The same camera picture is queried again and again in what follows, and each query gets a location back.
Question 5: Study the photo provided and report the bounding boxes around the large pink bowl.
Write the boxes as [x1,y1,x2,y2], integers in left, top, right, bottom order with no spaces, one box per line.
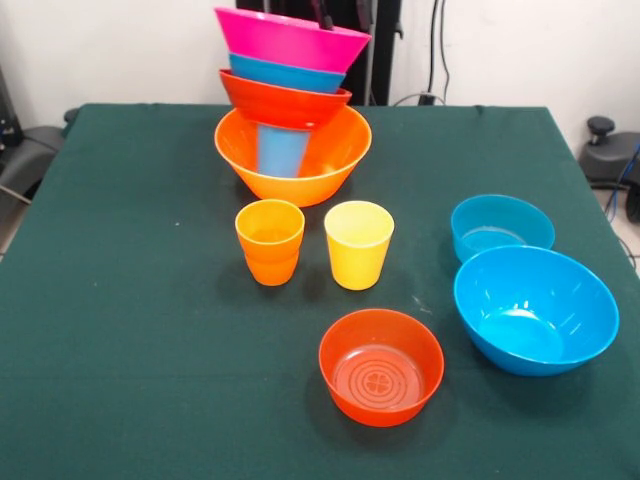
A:
[214,6,373,75]

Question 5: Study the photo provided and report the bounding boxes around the large blue bowl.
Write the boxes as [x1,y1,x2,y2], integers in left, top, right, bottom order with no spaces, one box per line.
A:
[453,244,621,377]
[228,52,348,95]

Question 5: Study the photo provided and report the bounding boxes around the wide red bowl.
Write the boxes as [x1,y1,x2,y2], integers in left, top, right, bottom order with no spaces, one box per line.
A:
[218,69,353,130]

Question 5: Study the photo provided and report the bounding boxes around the blue cup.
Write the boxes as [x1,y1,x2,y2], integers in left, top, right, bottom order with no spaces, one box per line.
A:
[256,124,311,179]

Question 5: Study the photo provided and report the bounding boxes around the large orange bowl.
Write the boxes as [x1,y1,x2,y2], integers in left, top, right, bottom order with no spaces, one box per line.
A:
[214,105,374,208]

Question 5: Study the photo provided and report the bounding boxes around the orange cup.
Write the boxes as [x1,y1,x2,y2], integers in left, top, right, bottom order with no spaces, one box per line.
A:
[243,248,301,287]
[235,199,306,264]

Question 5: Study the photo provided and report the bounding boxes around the yellow cup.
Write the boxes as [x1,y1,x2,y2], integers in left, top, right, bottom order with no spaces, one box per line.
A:
[323,200,396,291]

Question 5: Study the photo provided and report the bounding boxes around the small teal blue bowl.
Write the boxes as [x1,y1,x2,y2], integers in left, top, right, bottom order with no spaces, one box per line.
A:
[450,194,556,265]

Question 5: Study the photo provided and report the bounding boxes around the small red bowl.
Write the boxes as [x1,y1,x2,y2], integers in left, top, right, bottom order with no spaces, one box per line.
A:
[318,308,445,428]

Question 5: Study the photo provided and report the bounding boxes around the dark green table cloth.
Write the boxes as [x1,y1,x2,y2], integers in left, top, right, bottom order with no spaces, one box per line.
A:
[0,103,640,480]

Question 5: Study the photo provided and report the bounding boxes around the black wall cable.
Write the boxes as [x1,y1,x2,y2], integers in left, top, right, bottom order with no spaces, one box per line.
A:
[394,0,451,106]

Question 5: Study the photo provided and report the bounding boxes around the black pedestal leg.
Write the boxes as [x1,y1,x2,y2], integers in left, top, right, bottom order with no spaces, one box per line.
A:
[579,116,640,224]
[0,107,79,201]

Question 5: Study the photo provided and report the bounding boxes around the blue cable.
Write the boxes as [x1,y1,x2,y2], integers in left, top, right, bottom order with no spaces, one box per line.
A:
[604,144,640,221]

